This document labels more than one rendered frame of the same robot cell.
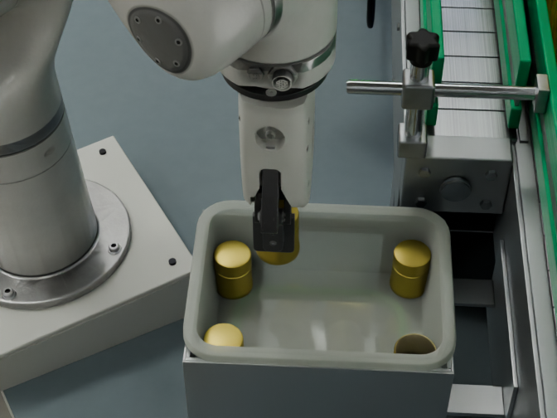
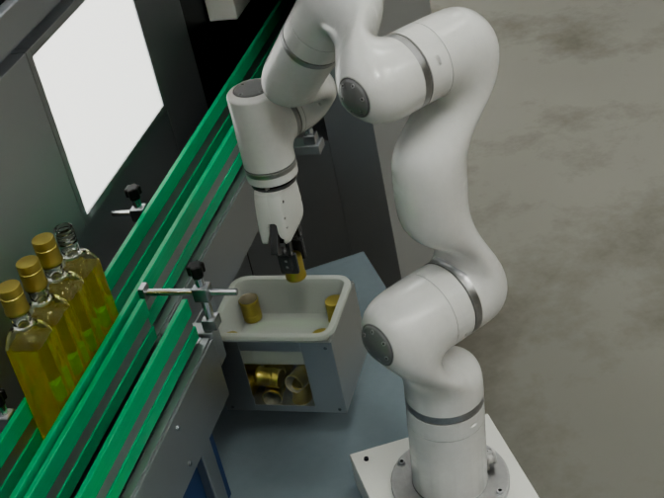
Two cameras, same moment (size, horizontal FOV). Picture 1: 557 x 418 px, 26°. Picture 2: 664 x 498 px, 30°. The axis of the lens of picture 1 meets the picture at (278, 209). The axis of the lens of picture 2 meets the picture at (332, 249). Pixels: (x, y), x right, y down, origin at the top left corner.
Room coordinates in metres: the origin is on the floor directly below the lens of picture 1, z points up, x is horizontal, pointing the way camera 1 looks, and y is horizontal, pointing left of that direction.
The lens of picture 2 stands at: (2.28, 0.59, 2.23)
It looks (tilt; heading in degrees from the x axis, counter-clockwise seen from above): 33 degrees down; 198
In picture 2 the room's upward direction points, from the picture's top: 12 degrees counter-clockwise
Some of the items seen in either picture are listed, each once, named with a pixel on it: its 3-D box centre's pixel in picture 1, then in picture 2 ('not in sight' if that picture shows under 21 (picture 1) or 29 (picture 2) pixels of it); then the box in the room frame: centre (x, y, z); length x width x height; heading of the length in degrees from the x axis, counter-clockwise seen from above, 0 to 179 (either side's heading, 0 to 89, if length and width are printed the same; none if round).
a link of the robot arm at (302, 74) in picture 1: (274, 45); (272, 168); (0.64, 0.00, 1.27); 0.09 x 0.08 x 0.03; 176
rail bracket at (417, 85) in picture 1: (445, 96); (190, 295); (0.77, -0.14, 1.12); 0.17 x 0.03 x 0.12; 87
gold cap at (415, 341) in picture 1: (413, 366); (250, 308); (0.60, -0.11, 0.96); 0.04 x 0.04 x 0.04
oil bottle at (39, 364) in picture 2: not in sight; (45, 381); (1.02, -0.28, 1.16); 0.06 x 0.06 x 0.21; 86
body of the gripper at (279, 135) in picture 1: (274, 110); (279, 202); (0.65, 0.00, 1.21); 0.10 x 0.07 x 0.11; 176
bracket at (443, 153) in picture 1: (454, 177); (194, 343); (0.77, -0.16, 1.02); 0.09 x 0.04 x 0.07; 87
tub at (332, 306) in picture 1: (320, 308); (285, 324); (0.66, -0.04, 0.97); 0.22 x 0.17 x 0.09; 87
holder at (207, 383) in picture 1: (349, 342); (275, 345); (0.66, -0.06, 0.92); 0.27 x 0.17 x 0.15; 87
